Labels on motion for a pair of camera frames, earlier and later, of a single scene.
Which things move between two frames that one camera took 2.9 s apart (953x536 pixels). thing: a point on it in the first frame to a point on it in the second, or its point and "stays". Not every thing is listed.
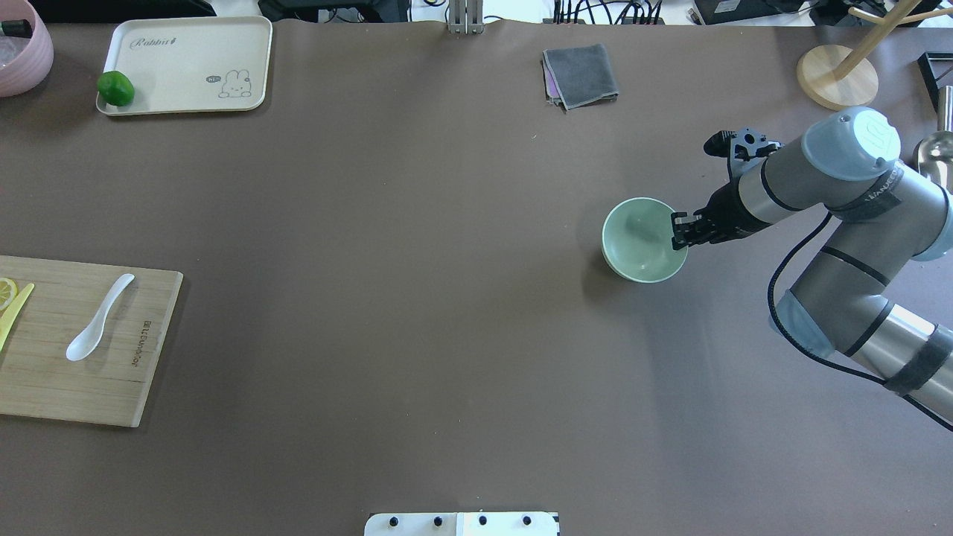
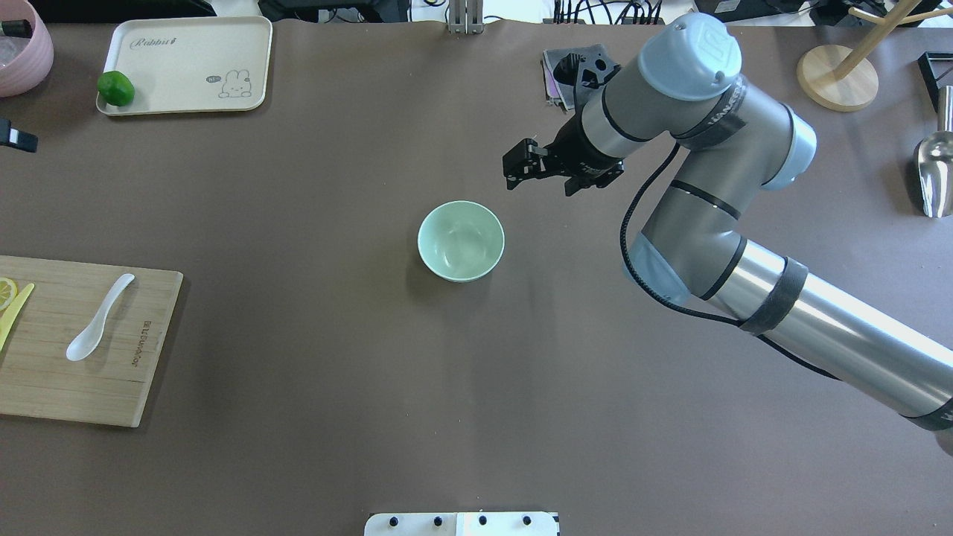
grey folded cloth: (578, 76) stays
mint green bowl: (637, 241) to (460, 241)
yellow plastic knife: (7, 317) stays
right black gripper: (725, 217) to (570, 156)
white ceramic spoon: (87, 342) stays
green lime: (116, 88) stays
